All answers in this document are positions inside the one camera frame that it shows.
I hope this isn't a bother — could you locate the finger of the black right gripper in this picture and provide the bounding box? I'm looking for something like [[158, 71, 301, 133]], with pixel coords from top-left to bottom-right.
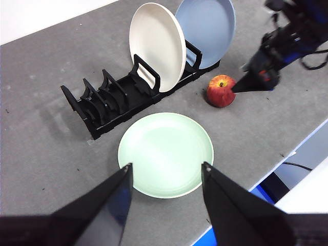
[[239, 59, 257, 73], [231, 70, 280, 94]]

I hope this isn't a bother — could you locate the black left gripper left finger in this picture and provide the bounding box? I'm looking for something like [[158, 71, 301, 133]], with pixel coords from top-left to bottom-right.
[[0, 162, 134, 246]]

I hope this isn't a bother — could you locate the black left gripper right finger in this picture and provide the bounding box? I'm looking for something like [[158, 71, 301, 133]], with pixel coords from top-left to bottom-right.
[[200, 161, 328, 246]]

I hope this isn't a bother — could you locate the red yellow apple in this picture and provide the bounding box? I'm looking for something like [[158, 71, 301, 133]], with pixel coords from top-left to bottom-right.
[[206, 74, 237, 109]]

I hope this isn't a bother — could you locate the green plate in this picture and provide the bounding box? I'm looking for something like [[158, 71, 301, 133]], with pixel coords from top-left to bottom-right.
[[117, 112, 215, 199]]

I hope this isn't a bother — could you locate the blue plate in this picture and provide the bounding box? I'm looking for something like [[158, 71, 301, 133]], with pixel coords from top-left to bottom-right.
[[174, 0, 237, 70]]

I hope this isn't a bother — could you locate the white plate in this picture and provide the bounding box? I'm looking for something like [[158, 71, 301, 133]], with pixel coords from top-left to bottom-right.
[[128, 2, 187, 94]]

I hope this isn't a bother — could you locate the black plate rack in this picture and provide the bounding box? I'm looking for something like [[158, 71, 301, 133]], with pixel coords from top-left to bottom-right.
[[60, 38, 221, 141]]

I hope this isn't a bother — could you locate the looped black cable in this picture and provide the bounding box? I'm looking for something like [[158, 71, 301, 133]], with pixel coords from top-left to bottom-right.
[[299, 48, 328, 71]]

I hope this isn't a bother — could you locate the black floor cable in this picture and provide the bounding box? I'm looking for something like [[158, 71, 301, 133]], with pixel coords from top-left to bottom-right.
[[282, 161, 314, 172]]

